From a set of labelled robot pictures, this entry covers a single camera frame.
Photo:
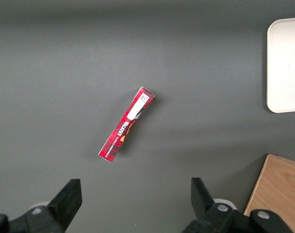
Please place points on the wooden drawer cabinet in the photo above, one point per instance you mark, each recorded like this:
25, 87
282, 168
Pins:
278, 189

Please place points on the cream plastic tray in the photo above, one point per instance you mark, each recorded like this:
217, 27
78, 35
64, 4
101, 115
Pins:
287, 68

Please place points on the red biscuit box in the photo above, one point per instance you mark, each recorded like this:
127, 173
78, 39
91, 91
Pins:
126, 125

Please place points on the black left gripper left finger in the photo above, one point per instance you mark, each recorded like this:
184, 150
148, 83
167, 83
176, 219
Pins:
64, 204

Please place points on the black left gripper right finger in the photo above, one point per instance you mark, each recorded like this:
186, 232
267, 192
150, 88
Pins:
203, 206

